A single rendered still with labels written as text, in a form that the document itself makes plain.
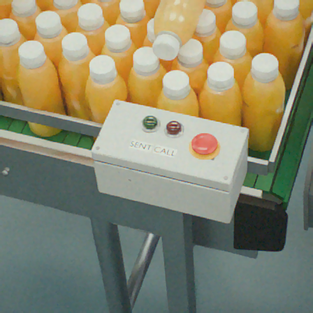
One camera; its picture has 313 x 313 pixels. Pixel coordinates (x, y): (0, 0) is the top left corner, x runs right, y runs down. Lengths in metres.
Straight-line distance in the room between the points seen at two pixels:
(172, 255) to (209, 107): 0.26
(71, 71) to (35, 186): 0.27
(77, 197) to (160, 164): 0.39
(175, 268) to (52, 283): 0.95
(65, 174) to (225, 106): 0.32
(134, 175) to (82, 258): 1.20
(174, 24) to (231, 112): 0.16
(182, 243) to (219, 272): 0.97
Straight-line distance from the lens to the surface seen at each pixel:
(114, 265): 1.79
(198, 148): 1.24
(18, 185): 1.65
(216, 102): 1.39
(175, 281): 1.56
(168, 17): 1.37
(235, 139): 1.27
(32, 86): 1.46
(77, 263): 2.46
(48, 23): 1.47
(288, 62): 1.54
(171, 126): 1.27
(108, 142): 1.27
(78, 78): 1.45
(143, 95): 1.42
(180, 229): 1.42
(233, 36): 1.43
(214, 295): 2.39
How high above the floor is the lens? 2.10
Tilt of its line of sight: 52 degrees down
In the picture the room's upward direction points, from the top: 6 degrees counter-clockwise
